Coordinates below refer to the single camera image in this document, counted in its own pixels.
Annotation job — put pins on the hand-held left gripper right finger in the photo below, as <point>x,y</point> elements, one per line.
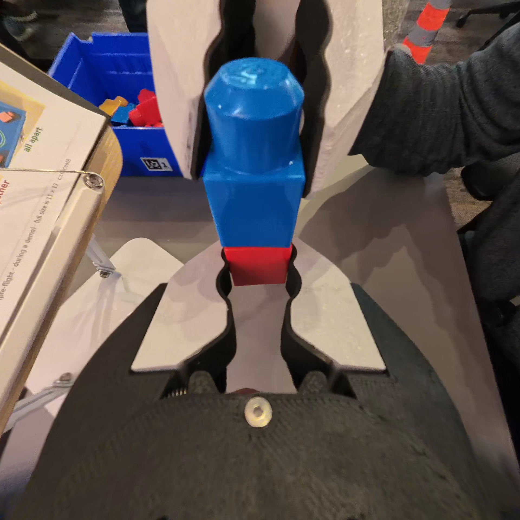
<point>333,325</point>

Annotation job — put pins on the pile of toy blocks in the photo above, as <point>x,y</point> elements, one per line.
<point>142,109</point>

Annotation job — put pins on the instruction sheet on stand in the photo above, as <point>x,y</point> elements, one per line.
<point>111,162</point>

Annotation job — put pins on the grey desk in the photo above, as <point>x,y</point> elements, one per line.
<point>386,252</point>

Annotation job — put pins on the blue bin of blocks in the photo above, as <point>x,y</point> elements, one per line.
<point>130,142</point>

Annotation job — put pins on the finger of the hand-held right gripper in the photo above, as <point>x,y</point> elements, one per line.
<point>353,61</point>
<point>174,61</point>

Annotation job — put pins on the orange traffic cone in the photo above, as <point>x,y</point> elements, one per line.
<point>422,44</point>

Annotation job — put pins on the person's right forearm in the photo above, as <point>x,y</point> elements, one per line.
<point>426,113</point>

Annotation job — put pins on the printed instruction sheet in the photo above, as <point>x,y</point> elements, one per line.
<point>61,122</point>

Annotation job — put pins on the person's torso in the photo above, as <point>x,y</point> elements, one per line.
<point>499,264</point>

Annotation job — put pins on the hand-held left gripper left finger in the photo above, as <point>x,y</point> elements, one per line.
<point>187,325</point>

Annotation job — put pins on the red-topped block tower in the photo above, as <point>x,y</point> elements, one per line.
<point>254,195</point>

